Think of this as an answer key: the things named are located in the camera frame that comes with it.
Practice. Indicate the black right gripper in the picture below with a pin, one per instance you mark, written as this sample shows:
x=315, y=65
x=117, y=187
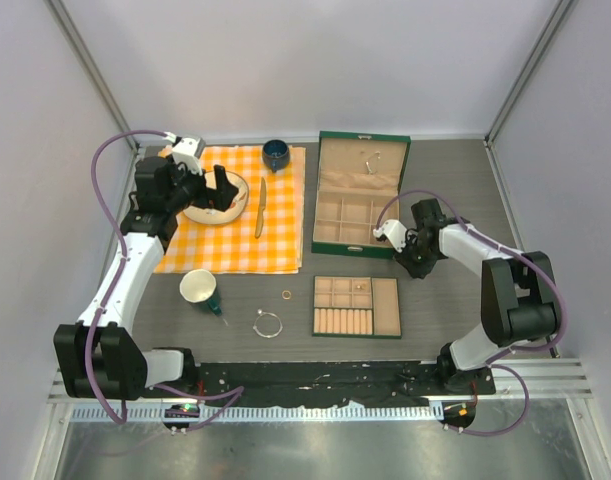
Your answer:
x=418, y=271

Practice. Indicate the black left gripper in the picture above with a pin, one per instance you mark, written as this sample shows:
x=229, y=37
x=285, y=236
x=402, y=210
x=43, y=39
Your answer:
x=219, y=198

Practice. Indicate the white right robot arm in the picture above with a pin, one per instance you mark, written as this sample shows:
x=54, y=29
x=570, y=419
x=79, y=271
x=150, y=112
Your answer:
x=519, y=303

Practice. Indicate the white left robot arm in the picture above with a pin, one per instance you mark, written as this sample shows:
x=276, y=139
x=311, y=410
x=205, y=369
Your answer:
x=97, y=353

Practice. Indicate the green jewelry tray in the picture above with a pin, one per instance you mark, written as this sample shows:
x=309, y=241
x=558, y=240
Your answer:
x=340, y=310

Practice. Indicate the green jewelry box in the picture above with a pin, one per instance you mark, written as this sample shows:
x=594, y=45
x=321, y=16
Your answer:
x=350, y=203

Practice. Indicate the gold table knife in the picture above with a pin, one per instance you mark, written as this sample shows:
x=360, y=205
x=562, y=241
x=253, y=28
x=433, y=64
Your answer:
x=261, y=209

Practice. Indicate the orange checkered cloth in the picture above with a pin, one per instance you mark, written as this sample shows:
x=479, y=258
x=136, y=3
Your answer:
x=223, y=242

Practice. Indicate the dark blue cup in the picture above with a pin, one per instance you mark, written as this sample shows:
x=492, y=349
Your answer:
x=276, y=155

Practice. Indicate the white green paper cup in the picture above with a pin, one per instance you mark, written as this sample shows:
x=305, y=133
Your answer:
x=199, y=288

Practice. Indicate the silver hook in lid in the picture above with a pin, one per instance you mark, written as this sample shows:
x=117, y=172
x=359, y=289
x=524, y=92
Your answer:
x=372, y=163

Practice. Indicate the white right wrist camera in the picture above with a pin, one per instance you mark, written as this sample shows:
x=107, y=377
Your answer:
x=394, y=232

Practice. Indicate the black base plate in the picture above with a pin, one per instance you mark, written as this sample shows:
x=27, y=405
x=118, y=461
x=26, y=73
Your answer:
x=335, y=384

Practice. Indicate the white slotted cable duct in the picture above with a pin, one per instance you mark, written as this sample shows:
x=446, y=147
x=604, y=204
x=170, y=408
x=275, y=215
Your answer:
x=152, y=412

